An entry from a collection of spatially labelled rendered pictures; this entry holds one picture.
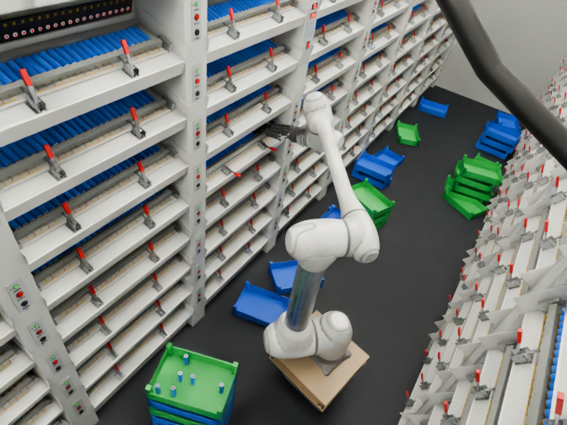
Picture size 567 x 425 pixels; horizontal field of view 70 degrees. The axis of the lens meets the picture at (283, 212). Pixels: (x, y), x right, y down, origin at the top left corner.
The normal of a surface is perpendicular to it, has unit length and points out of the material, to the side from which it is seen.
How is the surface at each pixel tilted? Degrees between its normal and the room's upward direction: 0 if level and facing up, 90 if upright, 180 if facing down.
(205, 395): 0
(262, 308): 0
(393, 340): 0
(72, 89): 16
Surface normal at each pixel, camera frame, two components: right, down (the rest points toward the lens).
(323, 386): 0.15, -0.73
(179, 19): -0.55, 0.51
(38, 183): 0.36, -0.56
